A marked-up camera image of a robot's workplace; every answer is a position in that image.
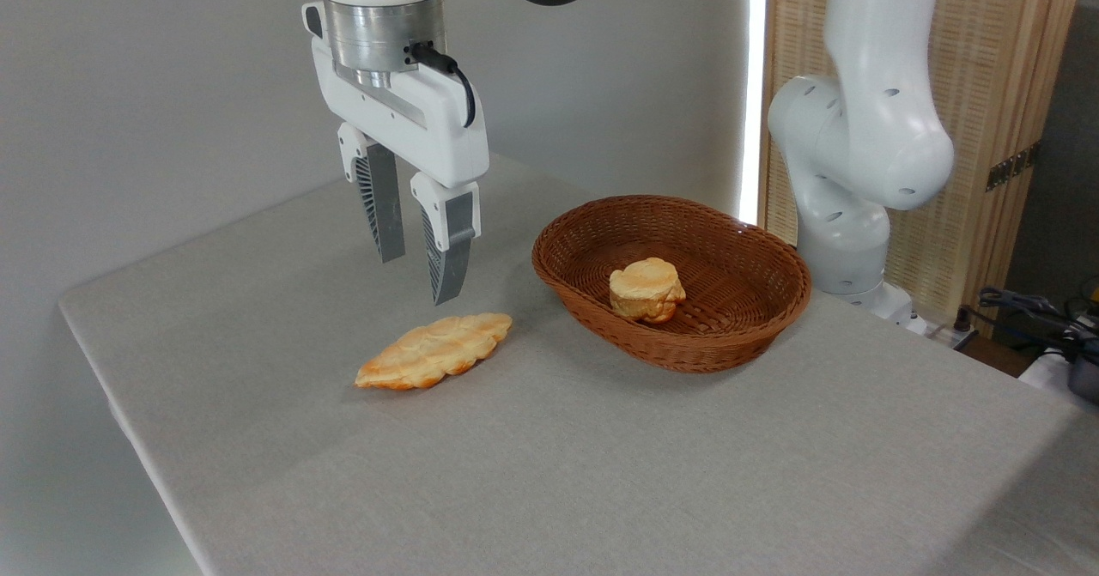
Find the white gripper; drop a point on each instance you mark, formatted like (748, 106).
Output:
(429, 121)

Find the brown oval wicker basket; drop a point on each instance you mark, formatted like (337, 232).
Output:
(738, 301)

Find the dark metal screen hinge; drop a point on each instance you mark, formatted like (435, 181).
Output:
(1013, 166)

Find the grey tablecloth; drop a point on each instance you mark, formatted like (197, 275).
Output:
(549, 464)

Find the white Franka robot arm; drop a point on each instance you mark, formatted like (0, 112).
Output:
(859, 130)

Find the white power strip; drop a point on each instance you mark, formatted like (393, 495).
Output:
(944, 333)

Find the round golden bread roll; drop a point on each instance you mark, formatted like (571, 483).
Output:
(646, 291)

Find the long golden bread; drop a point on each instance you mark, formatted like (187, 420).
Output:
(434, 351)

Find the bamboo folding screen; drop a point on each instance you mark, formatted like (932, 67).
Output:
(987, 61)

